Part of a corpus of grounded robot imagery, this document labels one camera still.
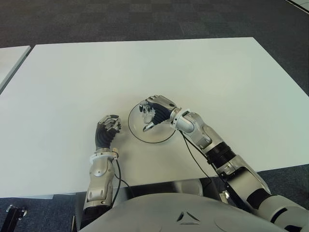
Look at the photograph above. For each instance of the silver metal bracket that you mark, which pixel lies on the silver metal bracket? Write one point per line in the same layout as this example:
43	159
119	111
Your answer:
224	197

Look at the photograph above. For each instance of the black metal stand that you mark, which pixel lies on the black metal stand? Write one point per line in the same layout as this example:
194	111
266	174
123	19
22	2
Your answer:
12	215

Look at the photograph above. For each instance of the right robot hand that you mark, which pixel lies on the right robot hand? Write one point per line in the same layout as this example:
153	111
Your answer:
160	110

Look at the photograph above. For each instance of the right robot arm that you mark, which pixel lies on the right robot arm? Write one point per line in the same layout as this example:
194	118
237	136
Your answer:
217	147

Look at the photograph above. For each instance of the adjacent white table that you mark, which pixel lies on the adjacent white table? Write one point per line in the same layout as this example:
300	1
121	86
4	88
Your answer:
10	60

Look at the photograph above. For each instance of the grey robot torso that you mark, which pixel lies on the grey robot torso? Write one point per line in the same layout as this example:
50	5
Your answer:
169	212

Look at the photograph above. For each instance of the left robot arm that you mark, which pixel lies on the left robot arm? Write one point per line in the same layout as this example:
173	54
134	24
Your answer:
99	178

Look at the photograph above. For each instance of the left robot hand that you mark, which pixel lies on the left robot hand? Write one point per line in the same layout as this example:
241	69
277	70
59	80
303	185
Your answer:
103	135

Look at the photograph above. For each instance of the white rounded robot hip shell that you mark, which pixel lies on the white rounded robot hip shell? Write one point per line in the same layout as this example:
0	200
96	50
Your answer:
188	186

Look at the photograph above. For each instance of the white plate with black rim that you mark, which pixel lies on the white plate with black rim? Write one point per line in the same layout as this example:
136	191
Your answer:
154	137

